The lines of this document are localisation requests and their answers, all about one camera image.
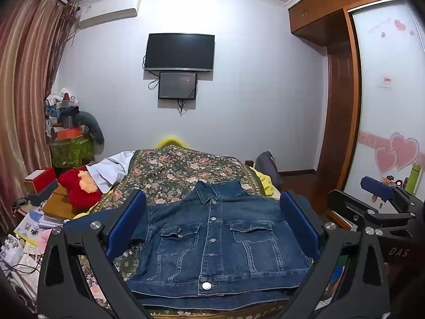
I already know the grey cloth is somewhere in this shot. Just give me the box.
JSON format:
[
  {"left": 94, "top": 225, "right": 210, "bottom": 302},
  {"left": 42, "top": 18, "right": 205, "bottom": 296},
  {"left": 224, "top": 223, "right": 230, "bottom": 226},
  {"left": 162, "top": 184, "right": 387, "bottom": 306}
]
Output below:
[{"left": 75, "top": 110, "right": 105, "bottom": 145}]

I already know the yellow pillow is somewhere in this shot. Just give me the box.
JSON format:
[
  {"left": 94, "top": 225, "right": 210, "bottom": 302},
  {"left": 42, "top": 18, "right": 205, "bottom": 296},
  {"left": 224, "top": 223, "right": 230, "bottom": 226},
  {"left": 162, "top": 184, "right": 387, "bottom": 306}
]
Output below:
[{"left": 156, "top": 135, "right": 187, "bottom": 149}]

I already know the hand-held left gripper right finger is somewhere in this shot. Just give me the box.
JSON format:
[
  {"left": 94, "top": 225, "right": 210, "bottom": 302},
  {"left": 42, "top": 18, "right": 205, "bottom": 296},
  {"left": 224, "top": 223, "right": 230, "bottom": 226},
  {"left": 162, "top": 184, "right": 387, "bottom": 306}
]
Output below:
[{"left": 279, "top": 189, "right": 390, "bottom": 319}]

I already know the red box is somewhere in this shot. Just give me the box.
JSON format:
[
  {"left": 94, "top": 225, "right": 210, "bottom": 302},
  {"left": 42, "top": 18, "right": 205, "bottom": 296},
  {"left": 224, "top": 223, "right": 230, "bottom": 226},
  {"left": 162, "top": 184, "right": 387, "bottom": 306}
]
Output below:
[{"left": 24, "top": 168, "right": 57, "bottom": 193}]

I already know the black wall television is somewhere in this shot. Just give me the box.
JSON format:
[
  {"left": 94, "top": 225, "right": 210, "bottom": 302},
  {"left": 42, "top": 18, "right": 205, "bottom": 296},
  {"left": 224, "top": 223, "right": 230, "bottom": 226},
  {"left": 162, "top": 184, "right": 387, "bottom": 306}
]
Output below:
[{"left": 145, "top": 33, "right": 215, "bottom": 73}]

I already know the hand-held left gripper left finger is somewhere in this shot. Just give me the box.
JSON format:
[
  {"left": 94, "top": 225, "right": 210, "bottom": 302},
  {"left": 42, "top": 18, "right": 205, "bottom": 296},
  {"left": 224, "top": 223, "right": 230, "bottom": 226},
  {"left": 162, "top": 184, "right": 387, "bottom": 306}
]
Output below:
[{"left": 36, "top": 189, "right": 148, "bottom": 319}]

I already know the wooden wardrobe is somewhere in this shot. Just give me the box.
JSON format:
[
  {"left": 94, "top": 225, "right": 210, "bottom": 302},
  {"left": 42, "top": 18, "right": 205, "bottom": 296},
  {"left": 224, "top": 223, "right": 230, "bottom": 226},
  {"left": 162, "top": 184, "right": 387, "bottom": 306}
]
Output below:
[{"left": 287, "top": 0, "right": 425, "bottom": 207}]

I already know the floral blanket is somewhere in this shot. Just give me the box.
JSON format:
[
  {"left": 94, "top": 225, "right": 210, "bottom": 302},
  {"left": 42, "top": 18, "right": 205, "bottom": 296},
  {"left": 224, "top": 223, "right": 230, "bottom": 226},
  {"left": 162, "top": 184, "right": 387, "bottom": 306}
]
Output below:
[{"left": 75, "top": 146, "right": 286, "bottom": 319}]

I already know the striped brown curtain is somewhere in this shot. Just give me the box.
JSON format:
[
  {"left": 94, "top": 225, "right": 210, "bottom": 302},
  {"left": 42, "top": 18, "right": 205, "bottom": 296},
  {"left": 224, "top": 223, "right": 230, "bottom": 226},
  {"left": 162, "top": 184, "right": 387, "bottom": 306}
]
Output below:
[{"left": 0, "top": 0, "right": 79, "bottom": 236}]

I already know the dark flat box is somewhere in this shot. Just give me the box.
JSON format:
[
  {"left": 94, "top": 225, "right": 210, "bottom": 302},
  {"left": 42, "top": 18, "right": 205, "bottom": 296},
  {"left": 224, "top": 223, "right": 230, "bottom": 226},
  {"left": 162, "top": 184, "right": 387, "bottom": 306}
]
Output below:
[{"left": 28, "top": 179, "right": 61, "bottom": 204}]

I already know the yellow bed sheet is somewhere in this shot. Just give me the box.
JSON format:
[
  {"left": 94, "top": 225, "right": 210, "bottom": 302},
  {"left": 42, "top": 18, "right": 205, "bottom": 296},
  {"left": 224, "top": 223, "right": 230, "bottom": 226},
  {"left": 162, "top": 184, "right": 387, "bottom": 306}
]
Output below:
[{"left": 250, "top": 168, "right": 283, "bottom": 200}]

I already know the small black monitor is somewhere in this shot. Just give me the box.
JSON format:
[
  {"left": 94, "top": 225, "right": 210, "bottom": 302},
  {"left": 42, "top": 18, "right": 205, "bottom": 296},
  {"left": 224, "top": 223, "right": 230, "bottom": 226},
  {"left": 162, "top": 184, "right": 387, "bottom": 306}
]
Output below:
[{"left": 158, "top": 72, "right": 198, "bottom": 100}]

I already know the blue denim jacket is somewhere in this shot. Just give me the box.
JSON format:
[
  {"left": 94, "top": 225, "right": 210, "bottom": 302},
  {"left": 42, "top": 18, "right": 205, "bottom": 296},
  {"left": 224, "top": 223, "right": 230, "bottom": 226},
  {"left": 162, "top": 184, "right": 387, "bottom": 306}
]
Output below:
[{"left": 128, "top": 179, "right": 314, "bottom": 309}]

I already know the white heart-print wardrobe door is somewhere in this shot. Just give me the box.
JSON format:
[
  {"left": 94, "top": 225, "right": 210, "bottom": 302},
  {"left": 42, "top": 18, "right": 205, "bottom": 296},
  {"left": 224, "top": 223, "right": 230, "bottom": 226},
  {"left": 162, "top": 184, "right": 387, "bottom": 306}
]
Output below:
[{"left": 337, "top": 0, "right": 425, "bottom": 203}]

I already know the white shirt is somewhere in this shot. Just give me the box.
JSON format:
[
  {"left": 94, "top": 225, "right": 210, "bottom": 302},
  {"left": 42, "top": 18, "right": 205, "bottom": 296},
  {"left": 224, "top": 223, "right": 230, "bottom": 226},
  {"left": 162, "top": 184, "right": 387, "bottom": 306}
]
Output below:
[{"left": 87, "top": 151, "right": 135, "bottom": 193}]

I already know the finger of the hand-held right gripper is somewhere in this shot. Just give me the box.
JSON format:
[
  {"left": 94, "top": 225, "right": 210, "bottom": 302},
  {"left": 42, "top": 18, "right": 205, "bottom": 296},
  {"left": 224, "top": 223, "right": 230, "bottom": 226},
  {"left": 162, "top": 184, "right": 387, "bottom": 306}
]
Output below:
[
  {"left": 360, "top": 175, "right": 425, "bottom": 215},
  {"left": 327, "top": 189, "right": 419, "bottom": 237}
]

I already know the wooden nightstand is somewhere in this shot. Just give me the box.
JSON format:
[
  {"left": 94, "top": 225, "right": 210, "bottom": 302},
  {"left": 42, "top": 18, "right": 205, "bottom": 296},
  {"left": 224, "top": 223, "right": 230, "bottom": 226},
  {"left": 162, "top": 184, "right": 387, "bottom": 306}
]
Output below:
[{"left": 41, "top": 184, "right": 78, "bottom": 220}]

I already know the white air conditioner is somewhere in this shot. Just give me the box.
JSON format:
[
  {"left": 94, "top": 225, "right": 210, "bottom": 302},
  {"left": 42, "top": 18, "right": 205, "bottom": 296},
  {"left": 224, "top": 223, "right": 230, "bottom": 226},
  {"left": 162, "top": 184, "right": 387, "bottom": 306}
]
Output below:
[{"left": 79, "top": 0, "right": 141, "bottom": 29}]

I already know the stack of books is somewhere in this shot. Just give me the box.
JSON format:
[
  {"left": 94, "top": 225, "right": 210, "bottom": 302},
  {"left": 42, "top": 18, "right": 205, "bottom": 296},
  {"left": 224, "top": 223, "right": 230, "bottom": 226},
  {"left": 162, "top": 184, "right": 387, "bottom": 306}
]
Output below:
[{"left": 13, "top": 209, "right": 63, "bottom": 241}]

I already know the grey backpack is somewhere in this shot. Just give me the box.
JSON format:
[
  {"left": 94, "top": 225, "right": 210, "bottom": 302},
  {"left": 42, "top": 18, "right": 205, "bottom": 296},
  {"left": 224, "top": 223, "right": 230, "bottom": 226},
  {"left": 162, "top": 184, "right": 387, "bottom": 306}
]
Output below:
[{"left": 254, "top": 151, "right": 278, "bottom": 187}]

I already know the orange box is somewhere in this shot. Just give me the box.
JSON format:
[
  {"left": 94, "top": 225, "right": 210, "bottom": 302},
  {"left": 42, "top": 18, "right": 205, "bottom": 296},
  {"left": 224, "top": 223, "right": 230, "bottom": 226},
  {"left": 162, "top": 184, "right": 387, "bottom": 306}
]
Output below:
[{"left": 56, "top": 128, "right": 83, "bottom": 141}]

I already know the pile of clutter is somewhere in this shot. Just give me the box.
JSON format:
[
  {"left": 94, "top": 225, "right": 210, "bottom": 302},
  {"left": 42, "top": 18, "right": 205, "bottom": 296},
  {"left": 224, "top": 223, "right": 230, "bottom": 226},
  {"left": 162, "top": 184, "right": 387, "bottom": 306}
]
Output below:
[{"left": 45, "top": 87, "right": 82, "bottom": 130}]

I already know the pink cloth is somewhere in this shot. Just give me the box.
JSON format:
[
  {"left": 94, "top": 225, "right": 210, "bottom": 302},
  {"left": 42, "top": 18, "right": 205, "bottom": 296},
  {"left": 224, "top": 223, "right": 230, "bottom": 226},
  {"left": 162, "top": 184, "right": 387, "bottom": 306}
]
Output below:
[{"left": 36, "top": 228, "right": 55, "bottom": 254}]

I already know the green bottle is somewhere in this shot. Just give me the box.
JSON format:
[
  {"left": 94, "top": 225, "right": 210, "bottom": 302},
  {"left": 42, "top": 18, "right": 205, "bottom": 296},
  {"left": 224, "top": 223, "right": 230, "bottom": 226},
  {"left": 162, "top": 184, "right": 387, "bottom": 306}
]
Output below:
[{"left": 406, "top": 163, "right": 420, "bottom": 195}]

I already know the red plush toy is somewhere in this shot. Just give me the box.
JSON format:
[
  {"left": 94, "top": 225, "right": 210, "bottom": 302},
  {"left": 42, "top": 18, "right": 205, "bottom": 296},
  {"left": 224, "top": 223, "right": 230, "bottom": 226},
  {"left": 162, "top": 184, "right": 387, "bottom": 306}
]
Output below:
[{"left": 58, "top": 168, "right": 103, "bottom": 208}]

